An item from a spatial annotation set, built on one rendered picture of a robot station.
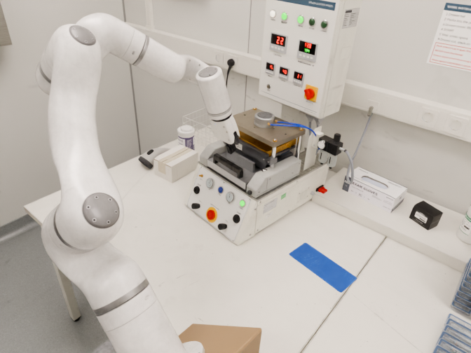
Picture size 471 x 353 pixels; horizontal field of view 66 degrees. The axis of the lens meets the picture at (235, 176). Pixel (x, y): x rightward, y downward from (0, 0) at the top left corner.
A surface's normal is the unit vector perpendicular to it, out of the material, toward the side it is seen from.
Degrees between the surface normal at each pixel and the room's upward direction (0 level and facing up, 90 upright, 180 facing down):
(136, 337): 54
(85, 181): 17
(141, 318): 47
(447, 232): 0
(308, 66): 90
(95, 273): 22
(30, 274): 0
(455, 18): 90
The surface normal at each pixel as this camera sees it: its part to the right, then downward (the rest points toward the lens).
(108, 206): 0.71, -0.43
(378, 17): -0.65, 0.40
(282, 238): 0.04, -0.84
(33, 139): 0.76, 0.38
